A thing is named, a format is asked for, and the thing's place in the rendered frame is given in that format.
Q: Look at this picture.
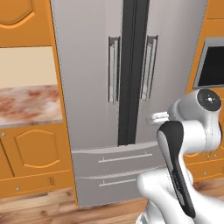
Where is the orange cupboard drawer front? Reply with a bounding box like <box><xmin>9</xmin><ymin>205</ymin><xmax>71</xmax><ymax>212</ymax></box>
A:
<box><xmin>0</xmin><ymin>170</ymin><xmax>76</xmax><ymax>200</ymax></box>

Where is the built-in steel oven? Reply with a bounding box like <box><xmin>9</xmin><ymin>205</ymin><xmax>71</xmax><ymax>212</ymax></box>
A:
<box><xmin>192</xmin><ymin>36</ymin><xmax>224</xmax><ymax>90</ymax></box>

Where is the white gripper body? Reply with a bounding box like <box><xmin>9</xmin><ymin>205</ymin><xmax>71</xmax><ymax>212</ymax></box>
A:
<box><xmin>145</xmin><ymin>111</ymin><xmax>171</xmax><ymax>127</ymax></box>

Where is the steel fridge drawer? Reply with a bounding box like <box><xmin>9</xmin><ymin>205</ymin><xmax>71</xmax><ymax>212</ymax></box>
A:
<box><xmin>71</xmin><ymin>141</ymin><xmax>168</xmax><ymax>179</ymax></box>
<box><xmin>73</xmin><ymin>166</ymin><xmax>165</xmax><ymax>208</ymax></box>

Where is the orange base cupboard door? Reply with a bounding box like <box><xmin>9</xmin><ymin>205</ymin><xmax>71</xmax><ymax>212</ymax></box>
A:
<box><xmin>0</xmin><ymin>122</ymin><xmax>74</xmax><ymax>179</ymax></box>

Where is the orange wall cupboard door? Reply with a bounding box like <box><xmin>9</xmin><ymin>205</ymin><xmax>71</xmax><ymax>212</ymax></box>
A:
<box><xmin>0</xmin><ymin>0</ymin><xmax>53</xmax><ymax>48</ymax></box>

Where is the stainless steel fridge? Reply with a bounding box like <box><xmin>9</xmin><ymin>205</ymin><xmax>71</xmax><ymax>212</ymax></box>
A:
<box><xmin>49</xmin><ymin>0</ymin><xmax>209</xmax><ymax>208</ymax></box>

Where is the steel fridge drawer handle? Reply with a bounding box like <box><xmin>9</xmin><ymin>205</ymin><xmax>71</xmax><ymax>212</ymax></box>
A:
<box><xmin>98</xmin><ymin>178</ymin><xmax>138</xmax><ymax>188</ymax></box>
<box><xmin>97</xmin><ymin>152</ymin><xmax>154</xmax><ymax>165</ymax></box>

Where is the steel fridge door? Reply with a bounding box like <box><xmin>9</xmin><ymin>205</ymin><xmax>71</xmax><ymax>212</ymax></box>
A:
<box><xmin>49</xmin><ymin>0</ymin><xmax>125</xmax><ymax>151</ymax></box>
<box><xmin>134</xmin><ymin>0</ymin><xmax>209</xmax><ymax>145</ymax></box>

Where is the steel fridge door handle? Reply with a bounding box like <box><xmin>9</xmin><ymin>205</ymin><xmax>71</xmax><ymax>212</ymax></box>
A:
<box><xmin>139</xmin><ymin>34</ymin><xmax>159</xmax><ymax>102</ymax></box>
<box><xmin>108</xmin><ymin>35</ymin><xmax>122</xmax><ymax>105</ymax></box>

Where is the orange cupboard run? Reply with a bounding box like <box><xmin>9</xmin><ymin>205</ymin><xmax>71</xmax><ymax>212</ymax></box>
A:
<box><xmin>183</xmin><ymin>0</ymin><xmax>224</xmax><ymax>184</ymax></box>

